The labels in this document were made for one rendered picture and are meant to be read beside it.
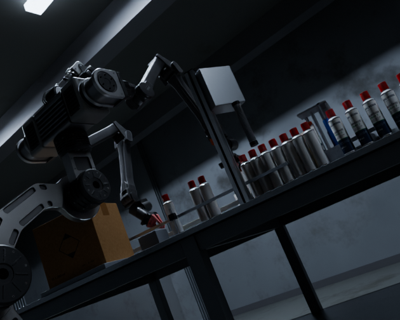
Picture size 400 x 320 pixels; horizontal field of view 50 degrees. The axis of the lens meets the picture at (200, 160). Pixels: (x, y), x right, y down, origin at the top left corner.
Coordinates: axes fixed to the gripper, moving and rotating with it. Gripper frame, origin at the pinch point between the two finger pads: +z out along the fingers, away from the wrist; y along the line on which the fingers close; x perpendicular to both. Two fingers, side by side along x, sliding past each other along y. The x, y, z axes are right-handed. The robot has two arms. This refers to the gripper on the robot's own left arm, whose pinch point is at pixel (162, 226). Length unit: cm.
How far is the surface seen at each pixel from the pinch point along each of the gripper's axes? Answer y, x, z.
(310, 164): -2, -56, 53
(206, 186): -1.1, -27.7, 13.3
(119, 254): -28.7, 10.7, 0.2
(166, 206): -2.4, -10.6, -1.0
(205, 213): -1.6, -16.6, 18.4
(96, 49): 95, -70, -165
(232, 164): -16, -44, 27
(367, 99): 0, -89, 63
